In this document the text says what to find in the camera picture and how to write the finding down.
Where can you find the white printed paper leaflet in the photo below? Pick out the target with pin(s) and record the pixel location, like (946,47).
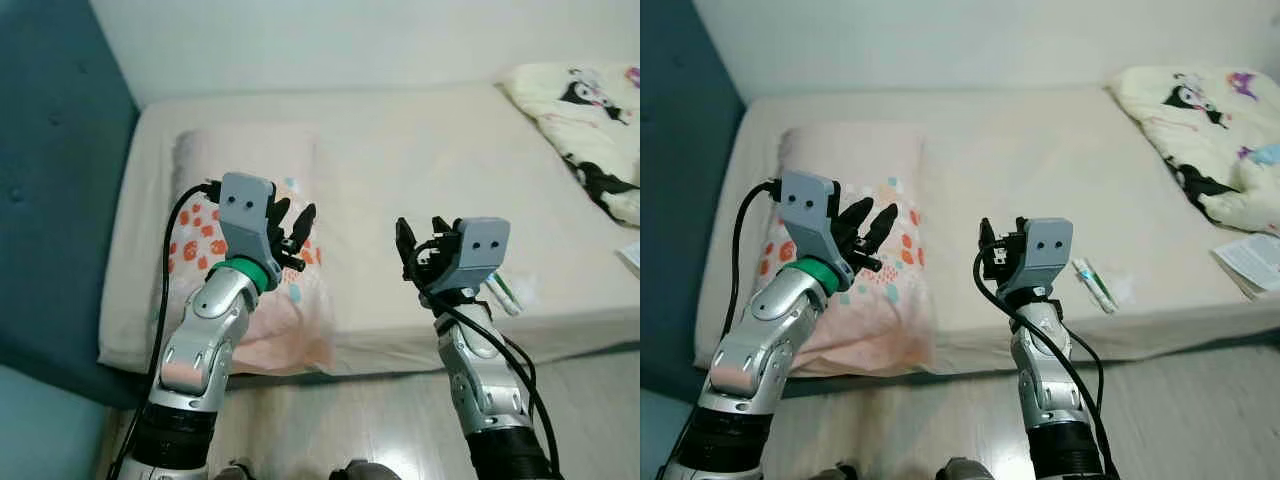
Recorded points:
(630,258)
(1255,262)

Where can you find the cream cartoon print blanket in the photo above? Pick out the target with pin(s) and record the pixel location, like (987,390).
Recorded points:
(1200,150)
(590,130)

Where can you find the teal upholstered headboard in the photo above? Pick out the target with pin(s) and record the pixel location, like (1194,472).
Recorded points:
(60,150)
(680,150)

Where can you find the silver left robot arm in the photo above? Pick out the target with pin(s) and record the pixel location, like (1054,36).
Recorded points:
(770,330)
(200,340)

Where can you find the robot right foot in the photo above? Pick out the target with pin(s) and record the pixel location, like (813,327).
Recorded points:
(365,470)
(968,470)

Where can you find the pink pillow with coloured dots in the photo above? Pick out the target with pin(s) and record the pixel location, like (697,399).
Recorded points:
(880,330)
(290,330)

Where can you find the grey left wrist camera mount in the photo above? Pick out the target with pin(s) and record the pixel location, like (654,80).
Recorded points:
(243,205)
(808,205)

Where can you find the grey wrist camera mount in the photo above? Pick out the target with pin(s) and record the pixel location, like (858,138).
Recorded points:
(482,250)
(243,205)
(808,205)
(1048,250)

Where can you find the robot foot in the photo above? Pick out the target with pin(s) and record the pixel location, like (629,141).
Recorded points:
(968,470)
(365,470)
(840,472)
(238,472)

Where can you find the mattress with cream sheet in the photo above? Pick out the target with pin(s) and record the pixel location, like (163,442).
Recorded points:
(1000,150)
(420,150)

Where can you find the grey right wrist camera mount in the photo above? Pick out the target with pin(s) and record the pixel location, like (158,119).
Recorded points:
(1048,250)
(482,250)

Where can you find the white and green tube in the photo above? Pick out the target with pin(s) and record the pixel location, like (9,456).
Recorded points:
(505,293)
(1093,285)

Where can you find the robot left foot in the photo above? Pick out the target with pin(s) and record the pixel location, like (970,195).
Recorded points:
(238,472)
(840,472)

